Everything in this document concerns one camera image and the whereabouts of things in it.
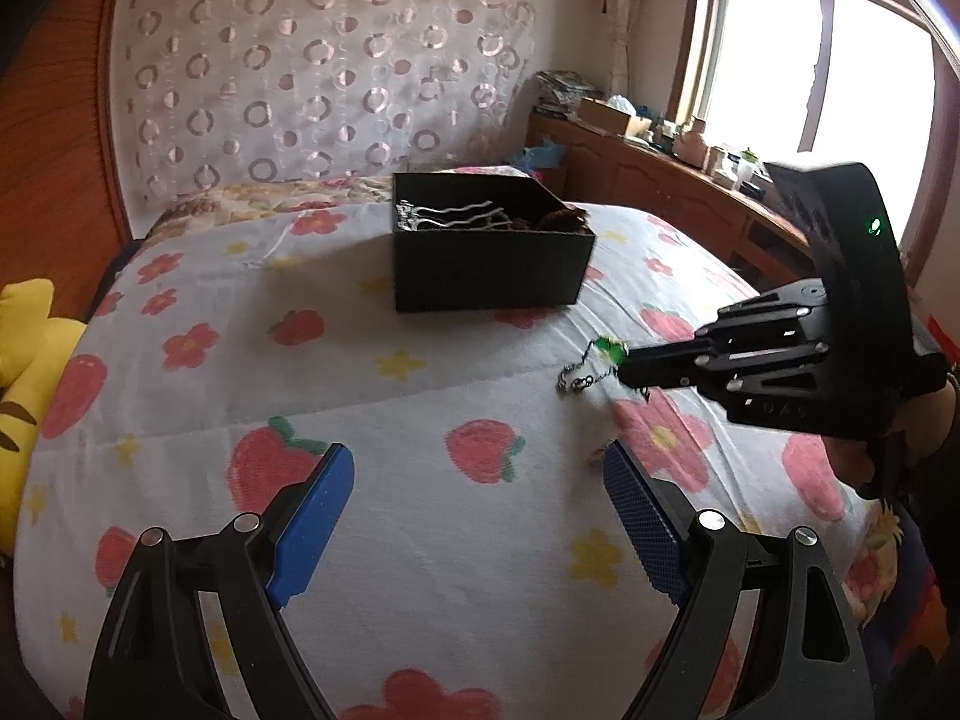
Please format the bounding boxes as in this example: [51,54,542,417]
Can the green pendant chain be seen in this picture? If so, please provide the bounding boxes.
[555,337,632,395]

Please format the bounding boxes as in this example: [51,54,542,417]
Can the strawberry print bed sheet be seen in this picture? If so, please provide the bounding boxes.
[15,202,931,720]

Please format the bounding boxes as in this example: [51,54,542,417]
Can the wooden frame window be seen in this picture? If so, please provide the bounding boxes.
[673,0,960,260]

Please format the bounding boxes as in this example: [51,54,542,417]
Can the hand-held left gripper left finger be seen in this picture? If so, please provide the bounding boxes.
[82,442,356,720]

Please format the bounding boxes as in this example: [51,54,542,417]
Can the circle pattern wall curtain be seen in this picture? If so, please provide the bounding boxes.
[112,0,538,205]

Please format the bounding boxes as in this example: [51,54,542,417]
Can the dark brown bead bracelet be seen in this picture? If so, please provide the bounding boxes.
[517,208,590,238]

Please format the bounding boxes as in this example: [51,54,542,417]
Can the wooden wardrobe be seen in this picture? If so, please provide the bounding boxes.
[0,0,145,320]

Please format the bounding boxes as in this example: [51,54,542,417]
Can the stack of magazines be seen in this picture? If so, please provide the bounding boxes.
[534,69,601,116]

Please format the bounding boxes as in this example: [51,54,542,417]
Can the black cardboard box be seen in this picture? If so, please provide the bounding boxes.
[391,171,597,314]

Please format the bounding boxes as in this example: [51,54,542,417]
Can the wooden cabinet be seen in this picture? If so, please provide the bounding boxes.
[529,109,820,293]

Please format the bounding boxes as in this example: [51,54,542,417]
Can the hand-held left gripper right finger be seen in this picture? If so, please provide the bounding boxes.
[602,439,878,720]

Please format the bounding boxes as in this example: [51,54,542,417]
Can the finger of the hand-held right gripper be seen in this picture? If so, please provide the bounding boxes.
[616,345,828,428]
[694,281,828,355]

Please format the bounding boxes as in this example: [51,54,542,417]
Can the floral blanket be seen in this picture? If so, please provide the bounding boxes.
[161,169,542,223]

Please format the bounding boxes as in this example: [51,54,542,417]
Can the open cardboard carton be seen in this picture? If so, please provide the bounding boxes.
[576,96,653,138]

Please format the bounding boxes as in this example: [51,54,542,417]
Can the yellow plush toy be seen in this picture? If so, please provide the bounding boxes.
[0,279,85,550]

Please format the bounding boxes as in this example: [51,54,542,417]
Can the blue plastic bag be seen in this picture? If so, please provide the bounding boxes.
[510,139,568,170]

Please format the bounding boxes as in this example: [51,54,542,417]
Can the pink kettle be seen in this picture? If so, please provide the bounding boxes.
[675,116,710,163]

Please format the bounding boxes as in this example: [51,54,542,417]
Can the person's right hand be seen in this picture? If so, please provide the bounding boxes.
[827,388,960,496]

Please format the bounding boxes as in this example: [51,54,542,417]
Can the silver chain necklace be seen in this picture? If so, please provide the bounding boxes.
[397,199,512,233]

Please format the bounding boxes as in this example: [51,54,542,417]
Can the pale window curtain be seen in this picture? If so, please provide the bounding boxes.
[600,0,655,103]

